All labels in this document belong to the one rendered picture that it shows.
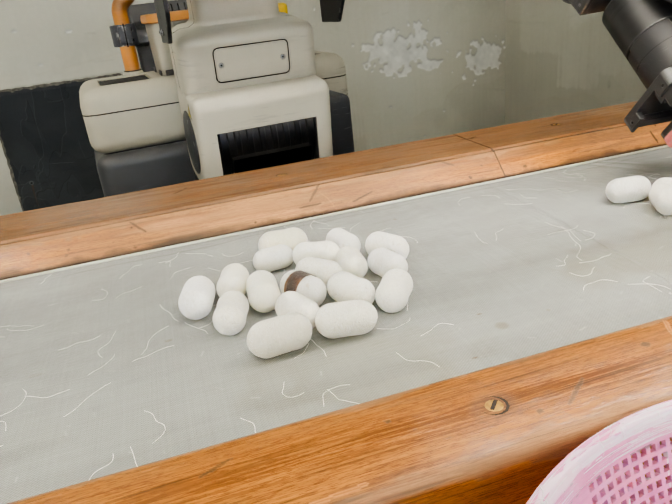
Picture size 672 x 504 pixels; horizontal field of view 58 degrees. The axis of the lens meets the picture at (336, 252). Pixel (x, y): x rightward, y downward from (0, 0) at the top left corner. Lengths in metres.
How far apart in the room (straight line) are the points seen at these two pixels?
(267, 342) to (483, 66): 2.64
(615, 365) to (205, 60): 0.81
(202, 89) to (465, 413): 0.81
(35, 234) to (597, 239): 0.45
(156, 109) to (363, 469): 1.07
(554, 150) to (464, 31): 2.21
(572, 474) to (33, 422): 0.26
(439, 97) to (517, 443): 2.60
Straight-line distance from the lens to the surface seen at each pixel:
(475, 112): 2.92
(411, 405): 0.26
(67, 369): 0.39
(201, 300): 0.39
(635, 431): 0.25
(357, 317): 0.34
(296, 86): 0.99
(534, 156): 0.65
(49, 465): 0.32
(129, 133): 1.24
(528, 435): 0.25
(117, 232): 0.55
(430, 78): 2.77
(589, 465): 0.24
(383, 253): 0.41
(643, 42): 0.61
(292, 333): 0.34
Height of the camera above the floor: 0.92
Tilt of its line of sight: 23 degrees down
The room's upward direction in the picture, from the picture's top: 7 degrees counter-clockwise
